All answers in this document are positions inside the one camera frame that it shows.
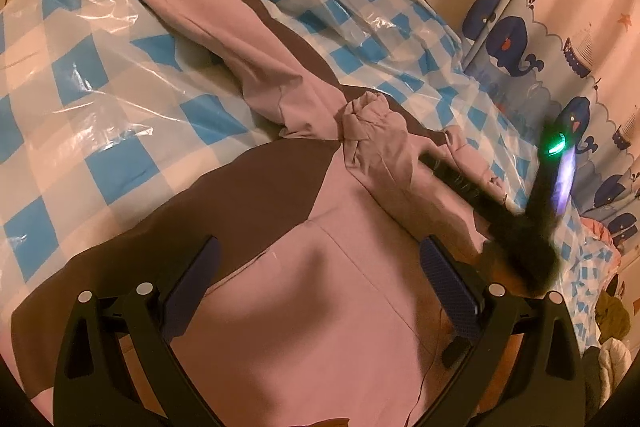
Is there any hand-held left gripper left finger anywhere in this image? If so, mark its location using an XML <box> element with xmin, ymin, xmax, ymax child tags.
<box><xmin>52</xmin><ymin>235</ymin><xmax>223</xmax><ymax>427</ymax></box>

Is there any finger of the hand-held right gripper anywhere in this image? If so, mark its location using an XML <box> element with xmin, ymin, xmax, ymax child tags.
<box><xmin>417</xmin><ymin>149</ymin><xmax>521</xmax><ymax>233</ymax></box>

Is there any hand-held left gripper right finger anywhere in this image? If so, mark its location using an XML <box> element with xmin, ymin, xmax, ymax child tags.
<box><xmin>415</xmin><ymin>235</ymin><xmax>588</xmax><ymax>427</ymax></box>

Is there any pink and brown hoodie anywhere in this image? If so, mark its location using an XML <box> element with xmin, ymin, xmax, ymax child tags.
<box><xmin>10</xmin><ymin>0</ymin><xmax>506</xmax><ymax>427</ymax></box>

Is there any pink cloth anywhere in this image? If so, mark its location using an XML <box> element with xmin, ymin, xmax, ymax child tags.
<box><xmin>580</xmin><ymin>217</ymin><xmax>623</xmax><ymax>258</ymax></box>

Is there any olive brown cloth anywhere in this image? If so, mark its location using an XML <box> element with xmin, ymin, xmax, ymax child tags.
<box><xmin>595</xmin><ymin>292</ymin><xmax>631</xmax><ymax>343</ymax></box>

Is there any white puffer jacket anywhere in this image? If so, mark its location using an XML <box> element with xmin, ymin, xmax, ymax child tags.
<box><xmin>582</xmin><ymin>337</ymin><xmax>631</xmax><ymax>408</ymax></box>

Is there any blue white checkered bed cover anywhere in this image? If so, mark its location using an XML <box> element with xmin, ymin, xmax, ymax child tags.
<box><xmin>0</xmin><ymin>0</ymin><xmax>621</xmax><ymax>358</ymax></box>

